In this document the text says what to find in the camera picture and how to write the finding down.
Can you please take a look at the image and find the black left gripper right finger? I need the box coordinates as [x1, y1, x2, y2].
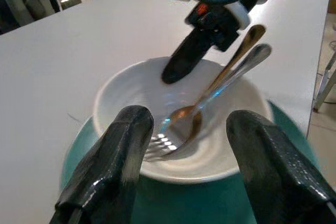
[226, 110, 336, 224]

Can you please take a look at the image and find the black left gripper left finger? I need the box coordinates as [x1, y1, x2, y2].
[49, 105, 155, 224]

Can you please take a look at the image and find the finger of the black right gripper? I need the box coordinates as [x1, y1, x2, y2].
[161, 28, 212, 85]

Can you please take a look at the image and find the silver metal fork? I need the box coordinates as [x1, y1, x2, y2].
[143, 43, 272, 162]

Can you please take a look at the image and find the gold metal spoon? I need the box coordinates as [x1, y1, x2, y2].
[167, 24, 267, 143]

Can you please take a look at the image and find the white ceramic bowl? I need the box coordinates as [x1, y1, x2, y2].
[93, 56, 274, 185]

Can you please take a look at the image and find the teal round plate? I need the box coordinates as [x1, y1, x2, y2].
[59, 100, 320, 224]

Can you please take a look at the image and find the metal chair leg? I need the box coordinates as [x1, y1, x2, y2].
[313, 50, 336, 112]

